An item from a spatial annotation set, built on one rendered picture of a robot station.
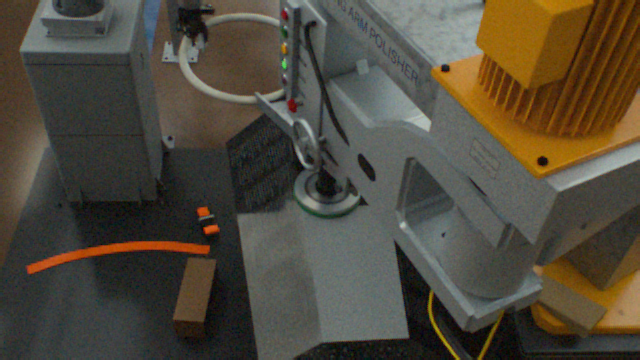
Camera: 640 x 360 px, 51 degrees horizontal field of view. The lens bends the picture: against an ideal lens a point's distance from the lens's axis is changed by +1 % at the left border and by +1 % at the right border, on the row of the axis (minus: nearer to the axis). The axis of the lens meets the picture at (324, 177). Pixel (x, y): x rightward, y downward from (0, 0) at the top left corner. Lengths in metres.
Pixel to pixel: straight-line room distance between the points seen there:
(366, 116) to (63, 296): 1.78
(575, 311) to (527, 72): 1.18
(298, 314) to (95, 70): 1.34
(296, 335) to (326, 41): 0.81
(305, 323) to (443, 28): 0.94
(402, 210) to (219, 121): 2.20
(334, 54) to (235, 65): 2.40
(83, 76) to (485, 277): 1.88
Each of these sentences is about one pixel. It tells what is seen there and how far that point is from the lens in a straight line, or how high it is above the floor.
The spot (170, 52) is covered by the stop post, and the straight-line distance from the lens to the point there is 4.10.
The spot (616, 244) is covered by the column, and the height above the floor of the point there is 0.97.
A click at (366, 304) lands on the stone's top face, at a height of 0.80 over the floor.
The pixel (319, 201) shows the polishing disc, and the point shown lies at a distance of 2.06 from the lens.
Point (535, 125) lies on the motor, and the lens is 1.06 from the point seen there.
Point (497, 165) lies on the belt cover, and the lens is 1.11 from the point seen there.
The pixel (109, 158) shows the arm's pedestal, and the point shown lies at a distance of 3.05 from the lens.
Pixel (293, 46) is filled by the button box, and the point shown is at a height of 1.38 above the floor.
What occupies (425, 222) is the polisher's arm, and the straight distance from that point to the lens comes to 1.53.
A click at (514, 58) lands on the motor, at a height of 1.85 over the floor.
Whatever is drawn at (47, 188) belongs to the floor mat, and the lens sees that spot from 3.38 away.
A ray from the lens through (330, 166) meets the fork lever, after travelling 1.87.
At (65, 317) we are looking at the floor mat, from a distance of 2.90.
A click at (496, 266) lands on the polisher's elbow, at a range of 1.34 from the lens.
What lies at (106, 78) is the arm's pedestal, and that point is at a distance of 2.75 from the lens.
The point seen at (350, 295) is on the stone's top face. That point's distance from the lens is 1.89.
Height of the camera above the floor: 2.36
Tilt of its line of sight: 46 degrees down
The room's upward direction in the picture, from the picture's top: 5 degrees clockwise
